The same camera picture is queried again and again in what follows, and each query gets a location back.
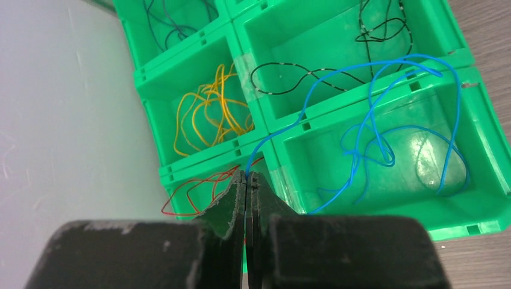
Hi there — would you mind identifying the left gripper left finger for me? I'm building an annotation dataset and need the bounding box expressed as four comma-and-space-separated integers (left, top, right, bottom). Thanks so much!
26, 170, 246, 288

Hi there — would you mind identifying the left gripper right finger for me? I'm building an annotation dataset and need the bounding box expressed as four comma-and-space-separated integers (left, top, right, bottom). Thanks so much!
246, 172, 451, 288

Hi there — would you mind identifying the red wire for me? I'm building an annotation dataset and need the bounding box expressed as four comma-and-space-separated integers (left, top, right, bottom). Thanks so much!
160, 157, 265, 217

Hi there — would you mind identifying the yellow wire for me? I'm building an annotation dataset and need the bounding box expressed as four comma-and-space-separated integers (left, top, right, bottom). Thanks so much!
172, 63, 256, 158

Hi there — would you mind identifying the black wire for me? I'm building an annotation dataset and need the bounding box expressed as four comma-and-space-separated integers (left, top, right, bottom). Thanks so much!
250, 0, 414, 96

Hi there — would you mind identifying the green compartment bin tray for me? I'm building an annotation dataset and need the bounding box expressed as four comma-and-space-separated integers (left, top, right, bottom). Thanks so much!
114, 1, 510, 240

